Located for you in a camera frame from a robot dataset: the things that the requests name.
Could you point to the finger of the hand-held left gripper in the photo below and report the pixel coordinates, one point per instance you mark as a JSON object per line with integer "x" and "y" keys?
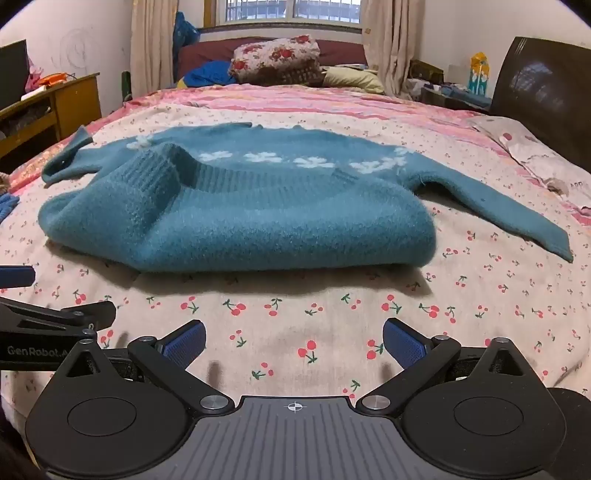
{"x": 16, "y": 277}
{"x": 92, "y": 316}

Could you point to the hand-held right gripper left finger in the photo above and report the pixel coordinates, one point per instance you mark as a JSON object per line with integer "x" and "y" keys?
{"x": 187, "y": 345}

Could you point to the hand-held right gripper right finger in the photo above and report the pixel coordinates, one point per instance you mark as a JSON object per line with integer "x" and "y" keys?
{"x": 403, "y": 345}

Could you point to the teal knit sweater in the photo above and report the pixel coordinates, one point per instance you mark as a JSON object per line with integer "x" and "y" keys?
{"x": 240, "y": 217}

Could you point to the wooden desk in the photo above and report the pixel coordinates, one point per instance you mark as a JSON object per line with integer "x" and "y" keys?
{"x": 76, "y": 104}

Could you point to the orange object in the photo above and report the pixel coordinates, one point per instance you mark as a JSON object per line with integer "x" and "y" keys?
{"x": 53, "y": 79}

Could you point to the pink object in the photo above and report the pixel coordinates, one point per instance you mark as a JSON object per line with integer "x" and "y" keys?
{"x": 33, "y": 76}

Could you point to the black monitor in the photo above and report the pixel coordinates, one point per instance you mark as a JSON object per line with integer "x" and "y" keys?
{"x": 11, "y": 74}

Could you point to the cherry print pillow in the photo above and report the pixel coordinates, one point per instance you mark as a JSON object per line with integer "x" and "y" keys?
{"x": 540, "y": 147}

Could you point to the dark nightstand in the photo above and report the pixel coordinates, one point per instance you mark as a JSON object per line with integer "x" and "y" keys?
{"x": 443, "y": 94}

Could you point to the pink striped blanket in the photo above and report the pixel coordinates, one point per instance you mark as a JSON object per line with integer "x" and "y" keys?
{"x": 323, "y": 99}

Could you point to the beige curtain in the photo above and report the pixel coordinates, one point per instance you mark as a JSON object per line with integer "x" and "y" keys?
{"x": 392, "y": 41}
{"x": 152, "y": 46}

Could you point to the blue and yellow clothing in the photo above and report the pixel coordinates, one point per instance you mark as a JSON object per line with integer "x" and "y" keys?
{"x": 210, "y": 74}

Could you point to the pale yellow pillow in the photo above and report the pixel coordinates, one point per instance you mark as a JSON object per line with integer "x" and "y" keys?
{"x": 353, "y": 79}

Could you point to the maroon headboard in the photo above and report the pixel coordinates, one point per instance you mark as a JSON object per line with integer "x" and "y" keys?
{"x": 203, "y": 53}

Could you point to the dark wooden bed board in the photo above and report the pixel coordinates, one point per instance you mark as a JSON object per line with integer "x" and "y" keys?
{"x": 540, "y": 87}

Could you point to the blue hanging cloth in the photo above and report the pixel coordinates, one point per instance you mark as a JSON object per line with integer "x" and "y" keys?
{"x": 184, "y": 30}

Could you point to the floral red pillow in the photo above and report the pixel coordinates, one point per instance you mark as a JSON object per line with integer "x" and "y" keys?
{"x": 277, "y": 57}

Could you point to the window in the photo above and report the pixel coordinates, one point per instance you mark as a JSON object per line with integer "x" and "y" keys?
{"x": 277, "y": 11}

